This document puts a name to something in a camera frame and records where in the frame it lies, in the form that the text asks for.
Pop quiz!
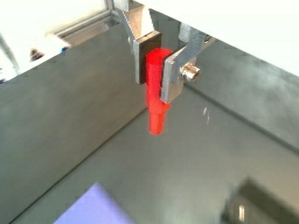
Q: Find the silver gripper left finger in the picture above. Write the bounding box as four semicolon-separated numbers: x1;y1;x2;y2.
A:
114;0;163;85

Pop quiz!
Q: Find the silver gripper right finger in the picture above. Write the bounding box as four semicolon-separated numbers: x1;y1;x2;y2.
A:
160;24;206;103

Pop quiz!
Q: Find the red peg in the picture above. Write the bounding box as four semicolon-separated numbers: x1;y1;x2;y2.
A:
146;48;172;135

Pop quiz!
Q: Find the purple block board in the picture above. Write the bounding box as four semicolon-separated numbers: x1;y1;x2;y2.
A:
52;183;135;224

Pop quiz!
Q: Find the black metal bracket holder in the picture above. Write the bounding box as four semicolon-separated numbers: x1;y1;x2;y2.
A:
222;178;299;224

